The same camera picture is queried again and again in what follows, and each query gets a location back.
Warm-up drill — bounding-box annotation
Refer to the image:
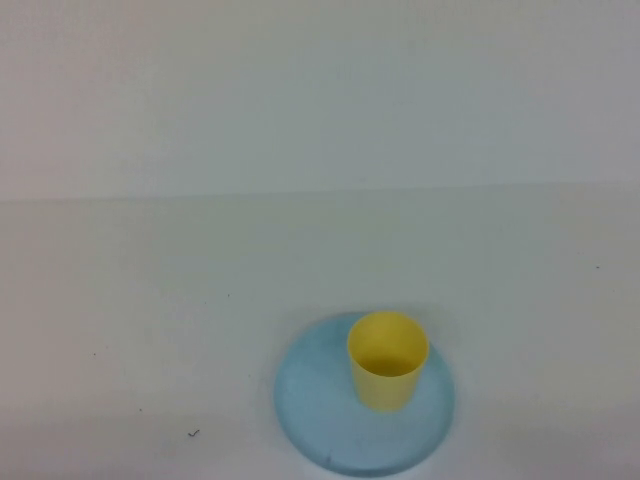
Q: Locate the yellow plastic cup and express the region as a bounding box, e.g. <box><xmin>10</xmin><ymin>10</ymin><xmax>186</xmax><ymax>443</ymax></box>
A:
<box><xmin>346</xmin><ymin>310</ymin><xmax>431</xmax><ymax>414</ymax></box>

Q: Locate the light blue round plate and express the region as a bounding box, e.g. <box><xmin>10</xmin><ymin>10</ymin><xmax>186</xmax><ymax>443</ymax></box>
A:
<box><xmin>273</xmin><ymin>310</ymin><xmax>457</xmax><ymax>476</ymax></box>

